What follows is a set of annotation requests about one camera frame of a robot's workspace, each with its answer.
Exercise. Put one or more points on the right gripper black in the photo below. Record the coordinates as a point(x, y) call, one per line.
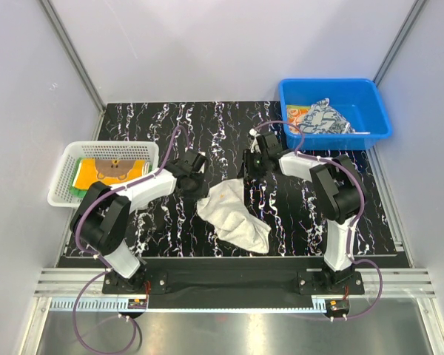
point(246, 171)

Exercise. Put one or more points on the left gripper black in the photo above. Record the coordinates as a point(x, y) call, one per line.
point(198, 192)

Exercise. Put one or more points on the light grey towel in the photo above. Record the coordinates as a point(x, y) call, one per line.
point(225, 210)

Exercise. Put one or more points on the brown yellow towel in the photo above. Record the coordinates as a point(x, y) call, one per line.
point(109, 172)

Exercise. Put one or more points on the green microfiber towel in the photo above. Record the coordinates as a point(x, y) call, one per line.
point(75, 190)

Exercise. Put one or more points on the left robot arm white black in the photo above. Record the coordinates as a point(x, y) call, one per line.
point(100, 221)

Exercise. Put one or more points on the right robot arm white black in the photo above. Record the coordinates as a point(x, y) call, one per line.
point(339, 191)

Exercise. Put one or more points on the black marble pattern mat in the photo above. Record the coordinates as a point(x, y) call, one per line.
point(170, 226)

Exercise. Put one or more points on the orange patterned cloth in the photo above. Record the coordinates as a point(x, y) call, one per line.
point(296, 113)

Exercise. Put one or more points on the grey blue patterned towel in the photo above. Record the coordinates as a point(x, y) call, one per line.
point(322, 118)

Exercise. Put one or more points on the blue plastic bin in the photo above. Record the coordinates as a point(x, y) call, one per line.
point(356, 99)

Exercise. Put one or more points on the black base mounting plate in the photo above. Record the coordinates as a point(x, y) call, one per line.
point(235, 283)

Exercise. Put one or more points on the white perforated plastic basket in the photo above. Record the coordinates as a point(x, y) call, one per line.
point(59, 192)

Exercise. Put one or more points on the left small circuit board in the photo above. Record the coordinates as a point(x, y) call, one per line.
point(137, 303)

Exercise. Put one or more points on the small circuit board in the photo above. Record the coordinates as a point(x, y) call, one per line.
point(137, 303)
point(339, 306)

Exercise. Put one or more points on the right small circuit board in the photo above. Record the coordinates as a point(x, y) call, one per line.
point(339, 306)

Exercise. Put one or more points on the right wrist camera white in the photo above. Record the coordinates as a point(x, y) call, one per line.
point(253, 134)

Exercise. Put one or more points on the left aluminium frame post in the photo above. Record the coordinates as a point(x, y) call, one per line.
point(66, 42)

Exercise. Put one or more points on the aluminium frame post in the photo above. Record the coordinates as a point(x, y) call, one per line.
point(403, 33)
point(66, 42)

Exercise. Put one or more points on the aluminium rail front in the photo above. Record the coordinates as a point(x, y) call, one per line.
point(397, 282)

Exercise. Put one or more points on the right aluminium frame post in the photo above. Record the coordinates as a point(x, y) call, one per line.
point(403, 33)

